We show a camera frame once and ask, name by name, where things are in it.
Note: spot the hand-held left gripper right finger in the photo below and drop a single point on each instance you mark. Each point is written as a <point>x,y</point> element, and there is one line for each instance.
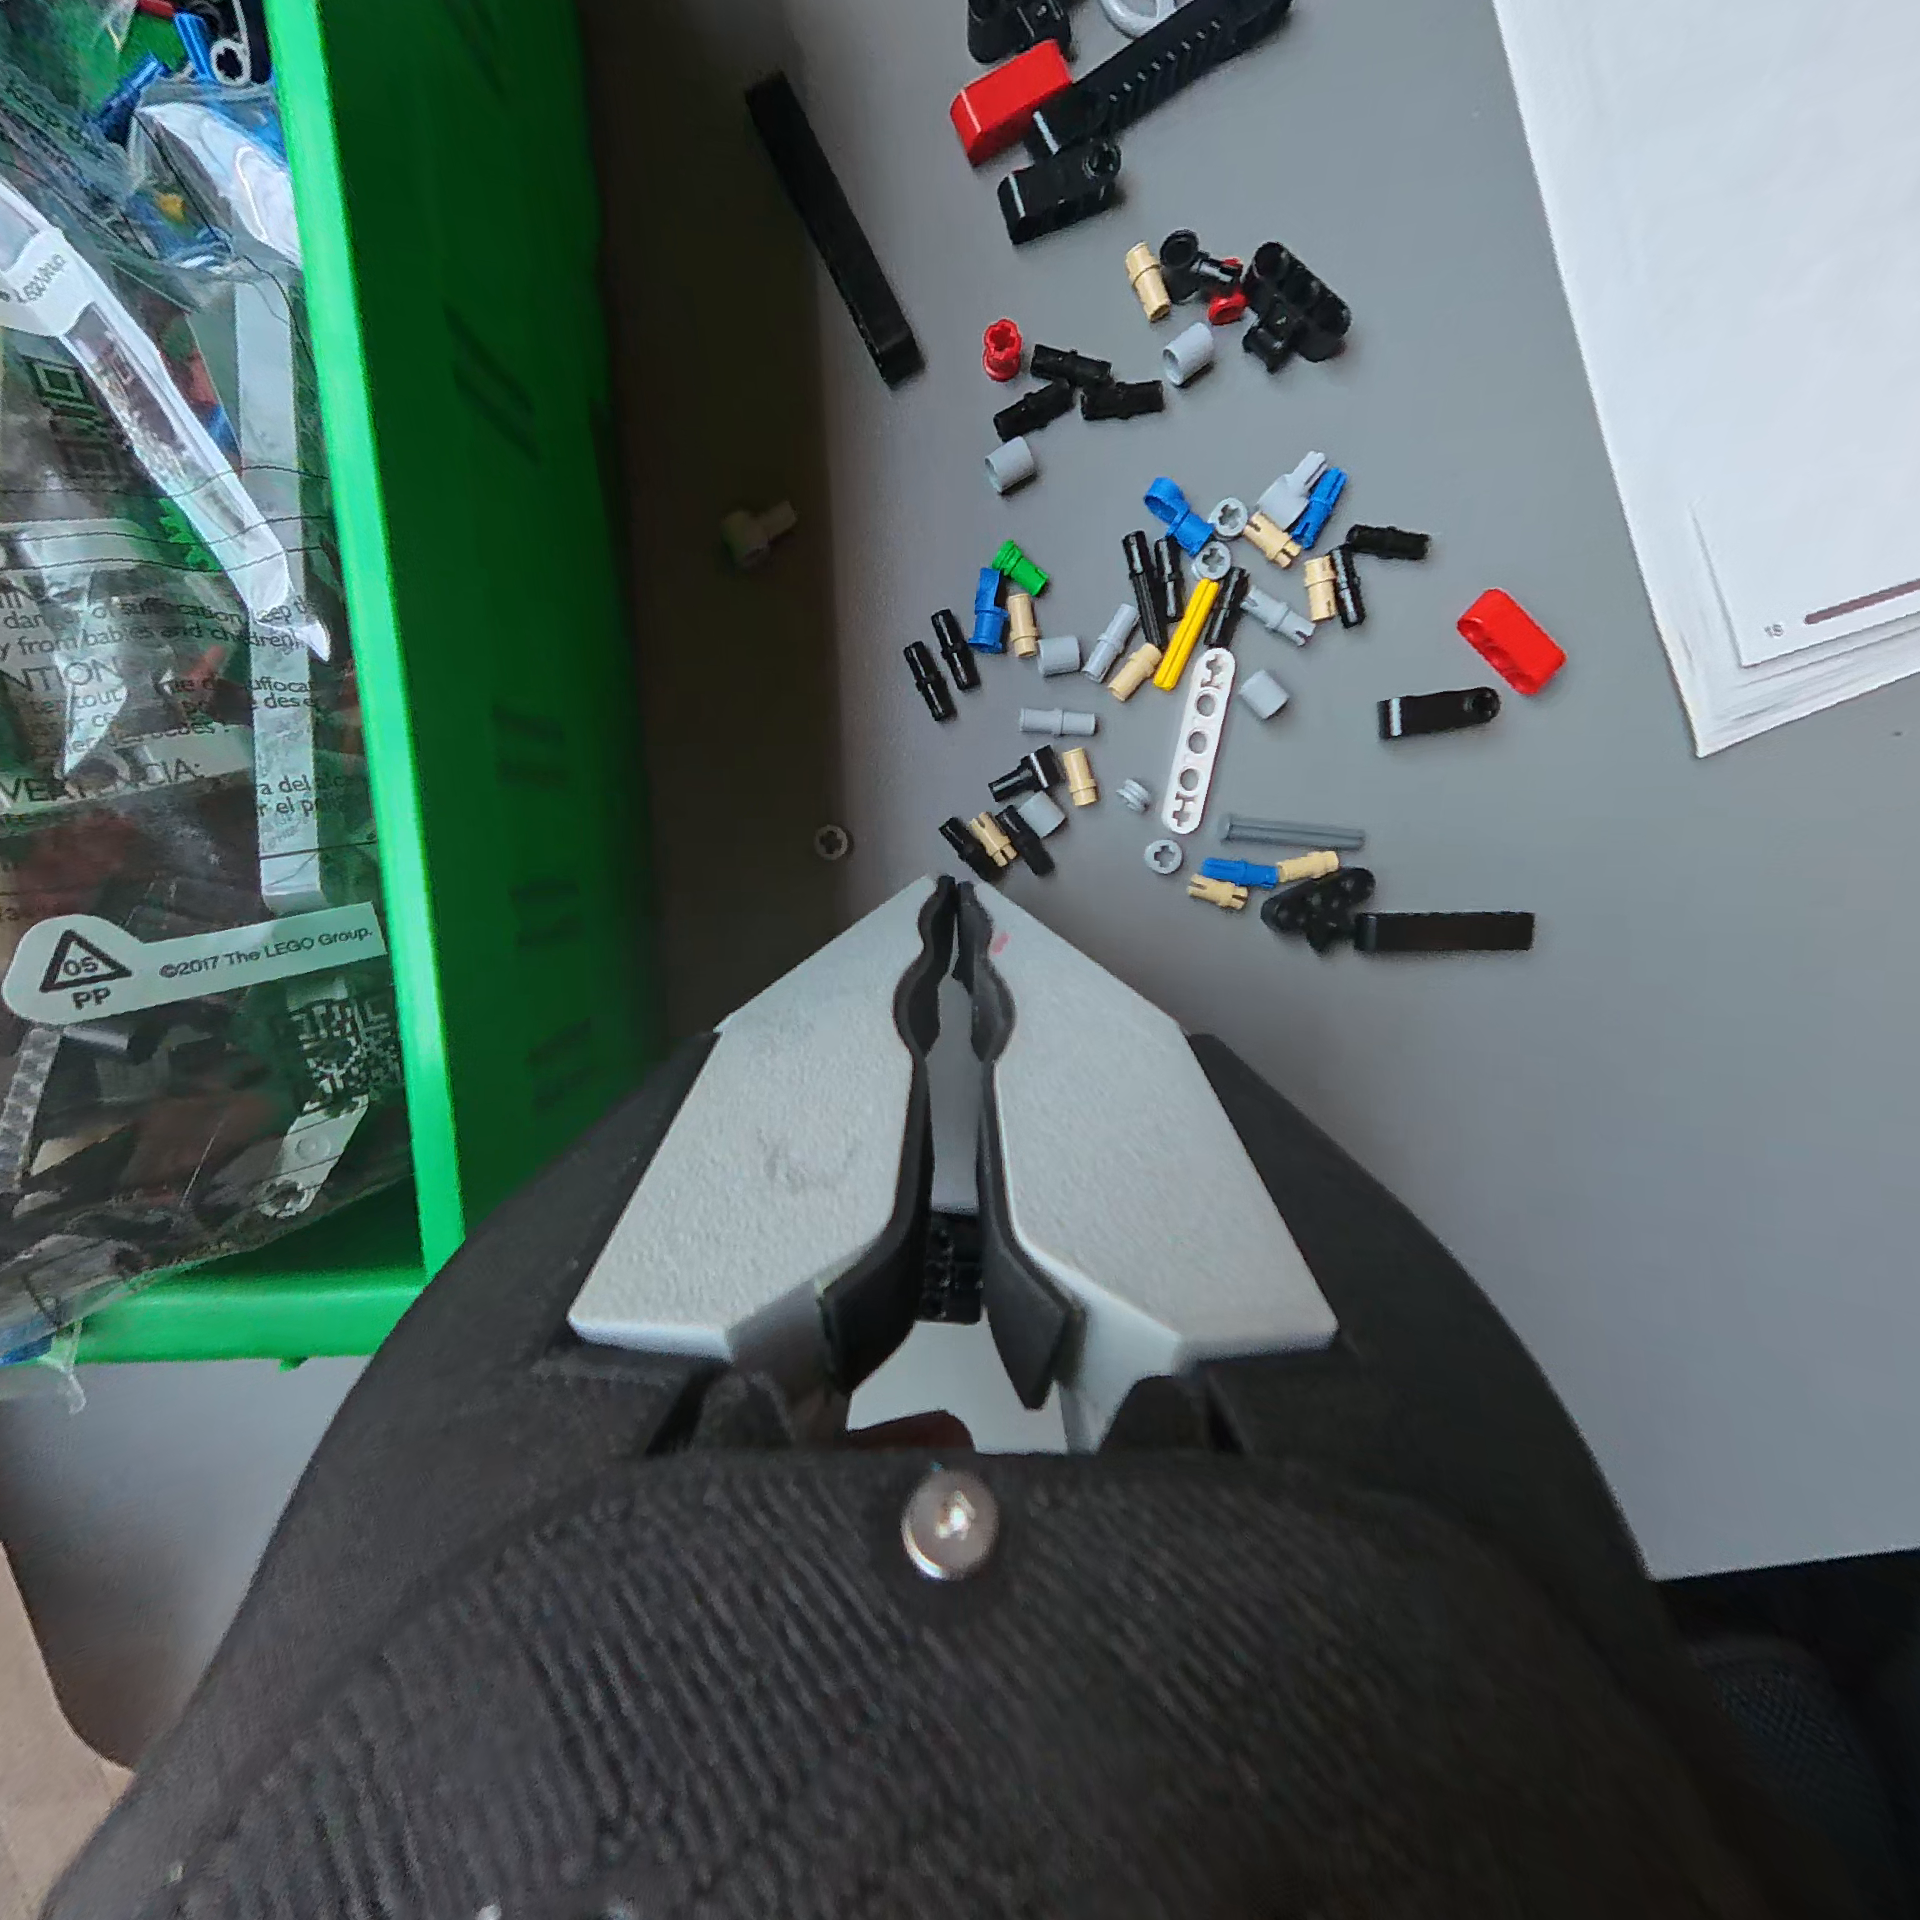
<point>1154,1185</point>

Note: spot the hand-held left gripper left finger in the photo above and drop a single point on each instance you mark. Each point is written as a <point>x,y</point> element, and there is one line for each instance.
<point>751,1185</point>

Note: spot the pile of lego pieces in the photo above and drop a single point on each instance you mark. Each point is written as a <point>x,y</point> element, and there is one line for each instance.
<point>1512,641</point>

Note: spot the lego instruction booklet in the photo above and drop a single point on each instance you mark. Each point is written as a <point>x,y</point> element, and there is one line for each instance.
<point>1724,299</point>

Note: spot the black lego piece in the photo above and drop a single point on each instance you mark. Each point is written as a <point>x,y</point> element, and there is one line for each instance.
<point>953,1266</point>

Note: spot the small grey lego connector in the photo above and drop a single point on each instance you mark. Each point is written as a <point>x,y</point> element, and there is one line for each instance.
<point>757,535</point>

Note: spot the long black lego beam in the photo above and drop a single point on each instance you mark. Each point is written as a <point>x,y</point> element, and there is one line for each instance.
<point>832,224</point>

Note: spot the green plastic bin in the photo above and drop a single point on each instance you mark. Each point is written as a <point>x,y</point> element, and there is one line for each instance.
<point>494,599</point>

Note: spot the clear plastic bags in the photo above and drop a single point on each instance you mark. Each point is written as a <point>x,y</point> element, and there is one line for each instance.
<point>149,599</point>

